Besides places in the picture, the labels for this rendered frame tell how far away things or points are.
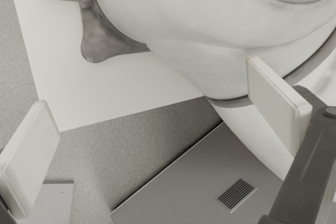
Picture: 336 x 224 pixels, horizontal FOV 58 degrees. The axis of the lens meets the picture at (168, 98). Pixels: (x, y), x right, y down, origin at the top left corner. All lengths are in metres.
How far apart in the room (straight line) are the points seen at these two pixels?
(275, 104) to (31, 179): 0.13
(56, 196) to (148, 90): 0.96
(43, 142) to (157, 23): 0.11
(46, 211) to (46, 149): 1.16
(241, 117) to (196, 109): 1.15
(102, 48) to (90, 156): 0.97
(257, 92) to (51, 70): 0.28
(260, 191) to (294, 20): 0.86
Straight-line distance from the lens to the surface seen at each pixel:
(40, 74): 0.40
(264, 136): 0.29
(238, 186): 1.07
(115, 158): 1.35
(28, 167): 0.17
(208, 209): 1.06
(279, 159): 0.32
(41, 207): 1.35
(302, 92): 0.17
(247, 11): 0.18
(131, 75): 0.42
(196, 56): 0.23
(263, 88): 0.18
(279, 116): 0.16
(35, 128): 0.18
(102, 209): 1.43
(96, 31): 0.38
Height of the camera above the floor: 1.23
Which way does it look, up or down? 65 degrees down
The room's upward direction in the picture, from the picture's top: 112 degrees clockwise
